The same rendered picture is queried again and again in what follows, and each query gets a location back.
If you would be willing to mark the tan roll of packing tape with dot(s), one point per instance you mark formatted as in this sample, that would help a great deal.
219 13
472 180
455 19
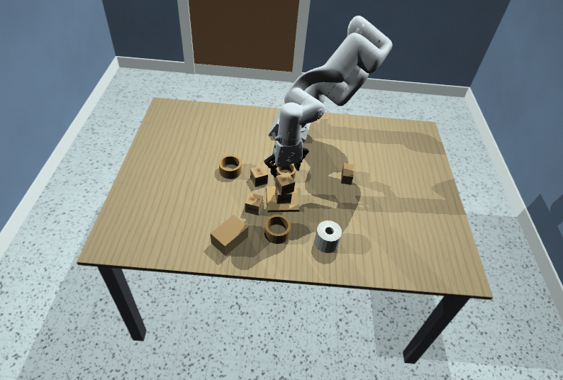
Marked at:
277 220

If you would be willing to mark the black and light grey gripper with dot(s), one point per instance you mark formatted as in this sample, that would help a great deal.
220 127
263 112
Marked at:
283 155

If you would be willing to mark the grey cylinder with center hole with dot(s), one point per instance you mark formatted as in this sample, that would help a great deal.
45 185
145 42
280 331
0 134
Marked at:
328 235

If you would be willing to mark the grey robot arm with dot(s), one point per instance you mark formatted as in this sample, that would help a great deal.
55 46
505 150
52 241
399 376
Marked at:
338 79

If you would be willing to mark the tan wooden ring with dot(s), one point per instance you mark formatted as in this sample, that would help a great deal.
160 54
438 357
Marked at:
290 167
230 173

